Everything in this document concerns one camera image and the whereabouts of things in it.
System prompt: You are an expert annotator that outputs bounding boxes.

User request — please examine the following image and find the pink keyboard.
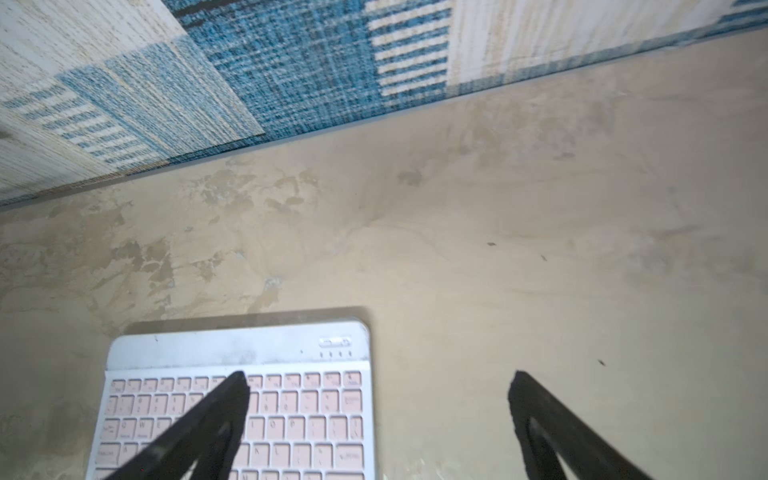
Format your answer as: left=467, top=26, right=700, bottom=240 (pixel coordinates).
left=86, top=317, right=376, bottom=479

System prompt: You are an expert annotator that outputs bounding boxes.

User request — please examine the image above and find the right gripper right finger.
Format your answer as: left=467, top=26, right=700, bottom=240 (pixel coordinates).
left=507, top=370, right=649, bottom=479

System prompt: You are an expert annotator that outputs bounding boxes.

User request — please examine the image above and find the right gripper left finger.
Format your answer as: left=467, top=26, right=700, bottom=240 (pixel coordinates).
left=110, top=371, right=250, bottom=480

